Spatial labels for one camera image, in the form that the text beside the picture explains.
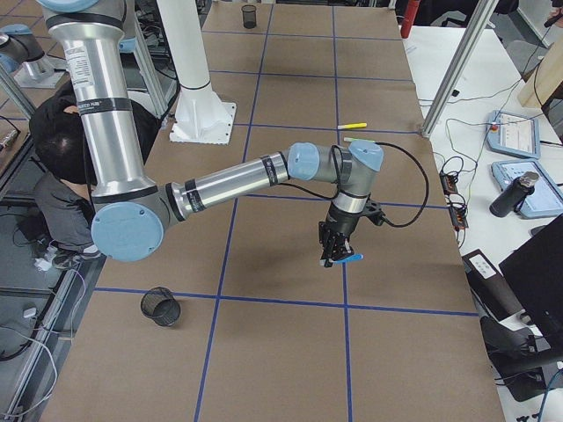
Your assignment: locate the aluminium frame post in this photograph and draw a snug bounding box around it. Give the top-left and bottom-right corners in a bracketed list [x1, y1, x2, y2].
[420, 0, 499, 138]

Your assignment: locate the person in black jacket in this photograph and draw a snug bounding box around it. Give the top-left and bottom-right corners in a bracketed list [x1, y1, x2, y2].
[29, 81, 161, 269]

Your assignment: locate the far black mesh cup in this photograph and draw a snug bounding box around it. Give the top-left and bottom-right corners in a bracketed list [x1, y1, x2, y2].
[241, 4, 257, 29]

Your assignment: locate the yellow highlighter marker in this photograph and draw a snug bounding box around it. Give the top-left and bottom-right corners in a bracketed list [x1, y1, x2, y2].
[337, 122, 368, 130]

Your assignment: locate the red fire extinguisher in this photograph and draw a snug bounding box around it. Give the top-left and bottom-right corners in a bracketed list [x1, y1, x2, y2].
[400, 0, 420, 39]

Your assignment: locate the upper teach pendant tablet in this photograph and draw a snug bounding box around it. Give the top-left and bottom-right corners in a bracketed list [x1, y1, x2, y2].
[486, 110, 541, 158]

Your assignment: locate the near black mesh cup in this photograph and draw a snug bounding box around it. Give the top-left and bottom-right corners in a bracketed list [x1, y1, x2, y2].
[140, 287, 181, 327]

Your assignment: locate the lower teach pendant tablet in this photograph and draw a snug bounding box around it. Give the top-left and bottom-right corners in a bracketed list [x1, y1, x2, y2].
[489, 159, 562, 219]

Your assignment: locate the black water bottle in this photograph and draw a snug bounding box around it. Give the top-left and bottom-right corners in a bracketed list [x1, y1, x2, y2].
[489, 171, 539, 217]

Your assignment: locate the brown paper table cover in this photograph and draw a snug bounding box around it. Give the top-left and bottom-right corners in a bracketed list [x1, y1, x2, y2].
[42, 3, 504, 421]

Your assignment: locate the blue capped marker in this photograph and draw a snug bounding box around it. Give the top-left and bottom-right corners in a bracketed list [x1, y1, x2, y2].
[319, 253, 363, 267]

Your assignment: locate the teach pendant tablet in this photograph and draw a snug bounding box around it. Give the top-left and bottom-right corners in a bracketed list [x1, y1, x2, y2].
[486, 110, 541, 158]
[489, 159, 562, 219]

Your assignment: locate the black monitor with stand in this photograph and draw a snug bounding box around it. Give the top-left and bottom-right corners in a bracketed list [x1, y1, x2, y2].
[463, 216, 562, 402]

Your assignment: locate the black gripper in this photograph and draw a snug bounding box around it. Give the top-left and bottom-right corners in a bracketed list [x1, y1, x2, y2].
[318, 203, 362, 267]

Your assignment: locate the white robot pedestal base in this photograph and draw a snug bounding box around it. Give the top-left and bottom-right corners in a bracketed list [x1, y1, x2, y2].
[157, 0, 237, 145]

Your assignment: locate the black mesh cup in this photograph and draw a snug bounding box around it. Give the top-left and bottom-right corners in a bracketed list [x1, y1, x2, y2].
[241, 4, 257, 29]
[140, 287, 181, 327]

